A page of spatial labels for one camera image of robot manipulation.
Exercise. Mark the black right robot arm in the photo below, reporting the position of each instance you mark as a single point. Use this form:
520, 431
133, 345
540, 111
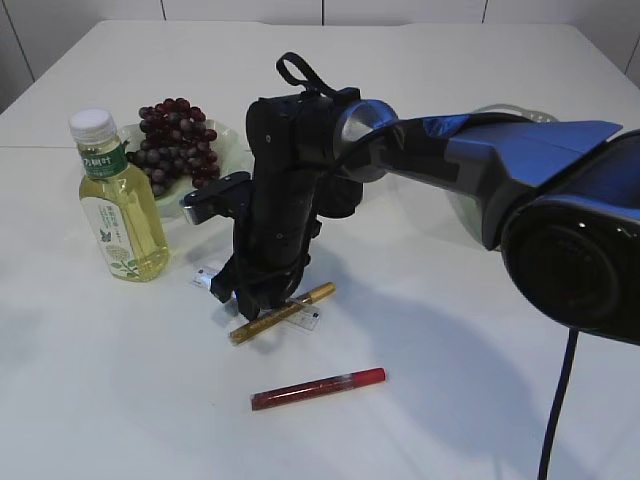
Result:
559, 200

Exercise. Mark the gold glitter marker pen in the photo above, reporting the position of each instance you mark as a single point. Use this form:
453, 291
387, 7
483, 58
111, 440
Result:
285, 316

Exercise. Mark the red glitter marker pen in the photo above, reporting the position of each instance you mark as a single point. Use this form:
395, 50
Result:
317, 388

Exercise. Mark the purple artificial grape bunch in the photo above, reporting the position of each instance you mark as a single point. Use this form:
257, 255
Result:
176, 144

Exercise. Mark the green plastic woven basket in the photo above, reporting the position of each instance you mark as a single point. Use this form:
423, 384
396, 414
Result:
468, 209

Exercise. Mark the black mesh pen holder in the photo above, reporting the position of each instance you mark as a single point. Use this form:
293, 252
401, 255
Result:
339, 198

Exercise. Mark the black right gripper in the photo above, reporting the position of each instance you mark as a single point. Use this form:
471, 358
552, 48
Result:
292, 141

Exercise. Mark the clear plastic ruler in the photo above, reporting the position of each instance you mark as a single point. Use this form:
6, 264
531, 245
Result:
305, 317

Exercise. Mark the yellow tea drink bottle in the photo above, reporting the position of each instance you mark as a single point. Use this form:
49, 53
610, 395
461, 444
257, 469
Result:
117, 199

